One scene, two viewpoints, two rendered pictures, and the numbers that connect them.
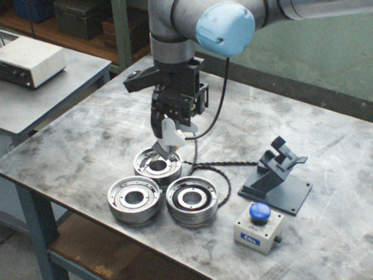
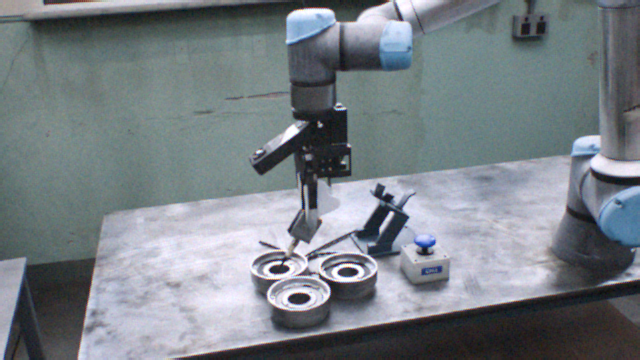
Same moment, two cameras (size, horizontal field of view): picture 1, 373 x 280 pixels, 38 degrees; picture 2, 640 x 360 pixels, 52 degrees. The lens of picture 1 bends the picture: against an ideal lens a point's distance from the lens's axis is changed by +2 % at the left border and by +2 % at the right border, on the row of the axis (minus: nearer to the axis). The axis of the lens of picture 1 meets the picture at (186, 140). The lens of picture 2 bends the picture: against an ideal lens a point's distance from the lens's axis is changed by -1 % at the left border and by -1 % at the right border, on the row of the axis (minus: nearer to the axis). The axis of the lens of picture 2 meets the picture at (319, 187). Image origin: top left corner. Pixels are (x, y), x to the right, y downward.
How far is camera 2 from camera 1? 0.78 m
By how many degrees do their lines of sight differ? 42
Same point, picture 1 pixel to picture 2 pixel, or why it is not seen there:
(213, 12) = (392, 28)
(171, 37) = (329, 78)
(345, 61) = not seen: hidden behind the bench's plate
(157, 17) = (316, 60)
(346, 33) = (203, 174)
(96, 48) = not seen: outside the picture
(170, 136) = (323, 202)
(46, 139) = (108, 319)
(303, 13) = (429, 26)
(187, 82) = (339, 127)
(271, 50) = not seen: hidden behind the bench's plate
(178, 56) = (333, 98)
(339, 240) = (474, 245)
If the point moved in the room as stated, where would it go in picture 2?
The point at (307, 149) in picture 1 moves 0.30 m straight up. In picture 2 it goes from (367, 210) to (365, 79)
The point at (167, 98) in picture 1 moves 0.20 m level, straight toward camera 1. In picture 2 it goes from (324, 152) to (430, 180)
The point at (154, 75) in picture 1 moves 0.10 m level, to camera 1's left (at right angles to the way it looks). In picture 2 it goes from (298, 136) to (252, 154)
